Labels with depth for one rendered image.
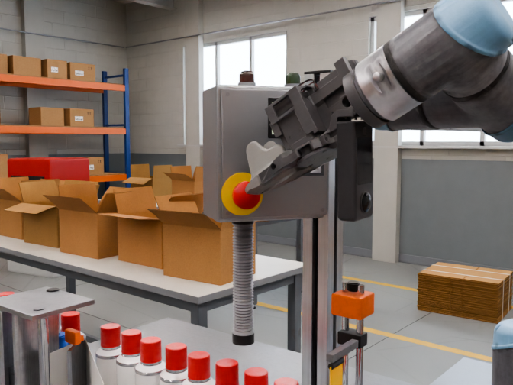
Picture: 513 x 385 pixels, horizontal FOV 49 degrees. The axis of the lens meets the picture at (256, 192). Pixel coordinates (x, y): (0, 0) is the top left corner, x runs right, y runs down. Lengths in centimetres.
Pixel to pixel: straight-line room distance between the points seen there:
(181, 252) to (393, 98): 204
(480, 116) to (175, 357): 55
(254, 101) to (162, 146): 850
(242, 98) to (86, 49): 887
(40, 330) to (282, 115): 51
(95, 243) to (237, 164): 236
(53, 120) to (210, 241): 609
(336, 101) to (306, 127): 4
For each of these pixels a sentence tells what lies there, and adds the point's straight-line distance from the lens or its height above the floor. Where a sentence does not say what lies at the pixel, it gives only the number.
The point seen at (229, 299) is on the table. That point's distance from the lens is 251.
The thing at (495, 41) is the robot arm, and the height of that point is 149.
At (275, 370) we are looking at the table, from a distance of 147.
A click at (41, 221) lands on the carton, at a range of 358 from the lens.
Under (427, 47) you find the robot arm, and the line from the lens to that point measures 59.
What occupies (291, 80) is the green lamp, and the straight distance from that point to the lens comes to 82.
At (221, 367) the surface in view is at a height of 108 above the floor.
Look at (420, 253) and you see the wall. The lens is 668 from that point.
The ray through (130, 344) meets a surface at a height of 107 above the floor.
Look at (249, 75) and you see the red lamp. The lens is 80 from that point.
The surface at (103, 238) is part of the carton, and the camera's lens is 310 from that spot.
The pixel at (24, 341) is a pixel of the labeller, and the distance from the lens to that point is 97.
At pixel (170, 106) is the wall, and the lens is 913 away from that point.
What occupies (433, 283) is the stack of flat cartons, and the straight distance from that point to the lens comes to 489.
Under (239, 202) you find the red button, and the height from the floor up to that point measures 132.
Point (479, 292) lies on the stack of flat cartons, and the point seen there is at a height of 22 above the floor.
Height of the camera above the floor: 140
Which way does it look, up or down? 5 degrees down
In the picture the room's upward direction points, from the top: straight up
